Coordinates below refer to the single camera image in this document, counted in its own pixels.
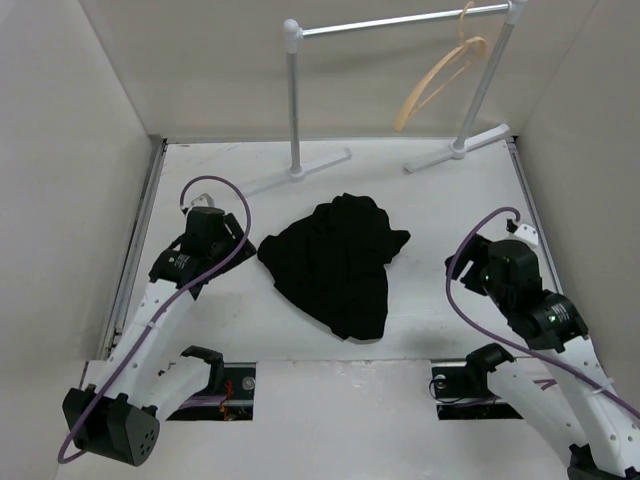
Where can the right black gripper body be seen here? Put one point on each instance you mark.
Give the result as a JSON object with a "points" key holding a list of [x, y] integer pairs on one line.
{"points": [[478, 276]]}

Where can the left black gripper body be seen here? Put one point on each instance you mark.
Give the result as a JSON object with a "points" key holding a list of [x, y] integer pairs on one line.
{"points": [[231, 237]]}

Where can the black trousers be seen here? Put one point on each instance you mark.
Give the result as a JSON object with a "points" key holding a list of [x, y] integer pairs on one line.
{"points": [[332, 265]]}

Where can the beige wooden clothes hanger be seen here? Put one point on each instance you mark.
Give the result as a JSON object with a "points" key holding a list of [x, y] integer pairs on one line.
{"points": [[442, 73]]}

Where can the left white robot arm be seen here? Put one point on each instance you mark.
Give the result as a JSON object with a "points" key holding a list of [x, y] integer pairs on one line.
{"points": [[119, 415]]}

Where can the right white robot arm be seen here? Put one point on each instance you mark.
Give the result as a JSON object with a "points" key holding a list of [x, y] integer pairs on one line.
{"points": [[554, 380]]}

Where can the white metal clothes rack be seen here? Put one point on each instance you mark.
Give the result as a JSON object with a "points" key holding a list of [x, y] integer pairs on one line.
{"points": [[465, 141]]}

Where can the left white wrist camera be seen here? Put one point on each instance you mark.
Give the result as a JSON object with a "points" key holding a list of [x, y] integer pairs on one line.
{"points": [[203, 200]]}

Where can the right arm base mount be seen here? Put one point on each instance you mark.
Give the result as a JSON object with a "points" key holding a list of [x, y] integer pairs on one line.
{"points": [[458, 399]]}

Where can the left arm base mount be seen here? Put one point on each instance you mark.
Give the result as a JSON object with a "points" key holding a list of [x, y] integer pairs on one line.
{"points": [[232, 401]]}

